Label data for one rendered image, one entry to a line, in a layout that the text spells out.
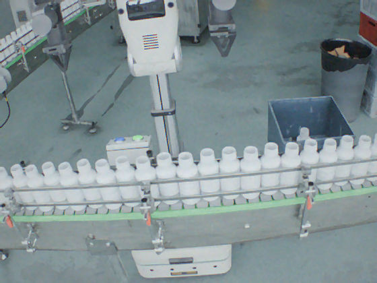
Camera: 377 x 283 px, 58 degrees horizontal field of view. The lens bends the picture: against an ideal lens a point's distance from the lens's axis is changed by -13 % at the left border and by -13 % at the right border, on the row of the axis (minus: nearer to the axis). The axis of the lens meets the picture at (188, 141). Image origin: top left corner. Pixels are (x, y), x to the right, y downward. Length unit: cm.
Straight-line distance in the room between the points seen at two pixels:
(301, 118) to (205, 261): 88
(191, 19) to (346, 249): 335
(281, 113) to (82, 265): 146
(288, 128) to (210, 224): 77
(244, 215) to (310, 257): 115
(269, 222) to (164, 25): 81
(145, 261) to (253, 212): 97
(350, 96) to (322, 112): 137
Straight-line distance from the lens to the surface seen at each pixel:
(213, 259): 197
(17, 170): 118
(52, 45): 105
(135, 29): 147
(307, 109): 175
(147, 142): 118
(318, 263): 223
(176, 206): 113
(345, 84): 306
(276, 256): 223
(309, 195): 105
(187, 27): 472
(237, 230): 119
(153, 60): 151
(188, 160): 102
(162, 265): 203
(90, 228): 121
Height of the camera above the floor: 181
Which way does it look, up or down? 37 degrees down
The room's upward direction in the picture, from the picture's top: 7 degrees counter-clockwise
